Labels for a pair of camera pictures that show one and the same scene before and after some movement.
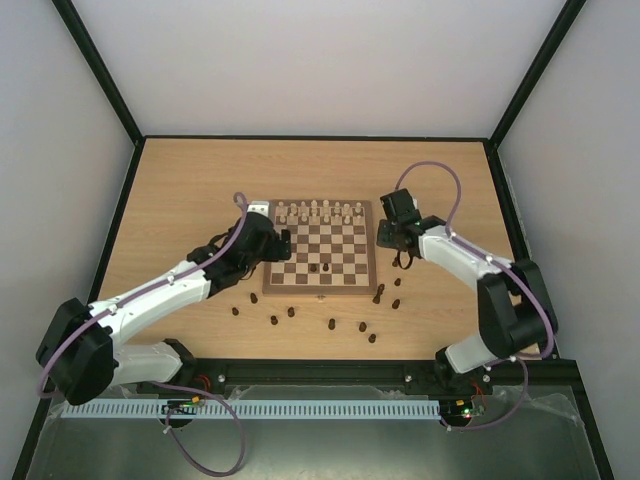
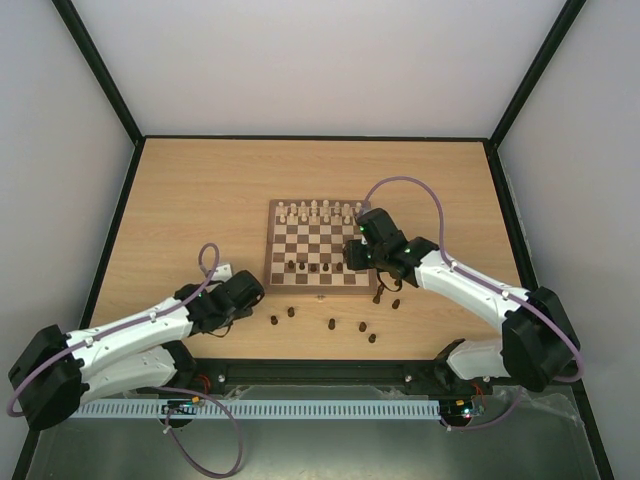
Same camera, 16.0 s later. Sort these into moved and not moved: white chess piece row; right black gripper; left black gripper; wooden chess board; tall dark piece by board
Moved: right black gripper; left black gripper
Not moved: tall dark piece by board; wooden chess board; white chess piece row
